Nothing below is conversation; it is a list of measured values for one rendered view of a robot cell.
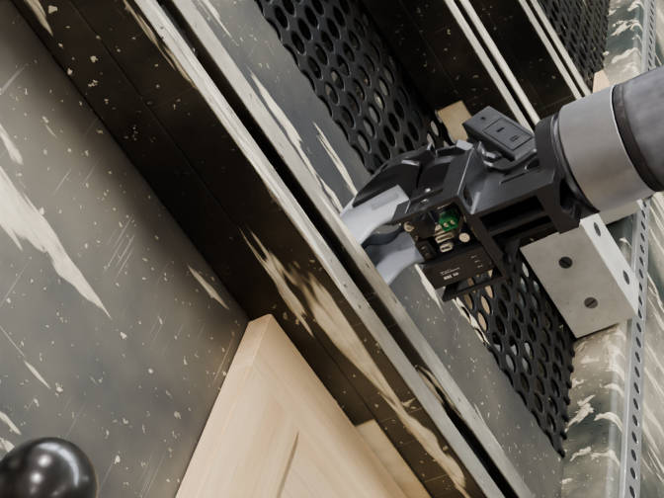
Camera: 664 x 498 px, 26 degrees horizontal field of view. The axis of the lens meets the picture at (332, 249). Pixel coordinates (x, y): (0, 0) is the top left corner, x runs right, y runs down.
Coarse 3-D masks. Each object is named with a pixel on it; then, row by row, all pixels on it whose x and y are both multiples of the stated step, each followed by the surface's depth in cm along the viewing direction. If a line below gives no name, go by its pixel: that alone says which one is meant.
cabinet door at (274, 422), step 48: (240, 384) 89; (288, 384) 94; (240, 432) 87; (288, 432) 92; (336, 432) 97; (192, 480) 83; (240, 480) 85; (288, 480) 90; (336, 480) 95; (384, 480) 100
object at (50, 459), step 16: (16, 448) 52; (32, 448) 51; (48, 448) 51; (64, 448) 52; (0, 464) 52; (16, 464) 51; (32, 464) 51; (48, 464) 51; (64, 464) 51; (80, 464) 51; (0, 480) 51; (16, 480) 51; (32, 480) 50; (48, 480) 50; (64, 480) 51; (80, 480) 51; (96, 480) 52; (0, 496) 51; (16, 496) 50; (32, 496) 50; (48, 496) 50; (64, 496) 51; (80, 496) 51; (96, 496) 52
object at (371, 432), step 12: (372, 420) 99; (360, 432) 100; (372, 432) 100; (372, 444) 100; (384, 444) 100; (384, 456) 101; (396, 456) 101; (396, 468) 101; (408, 468) 101; (396, 480) 102; (408, 480) 102; (408, 492) 102; (420, 492) 102
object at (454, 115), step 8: (448, 104) 139; (456, 104) 138; (440, 112) 139; (448, 112) 139; (456, 112) 139; (464, 112) 139; (448, 120) 140; (456, 120) 139; (464, 120) 139; (448, 128) 140; (456, 128) 140; (456, 136) 140; (464, 136) 140
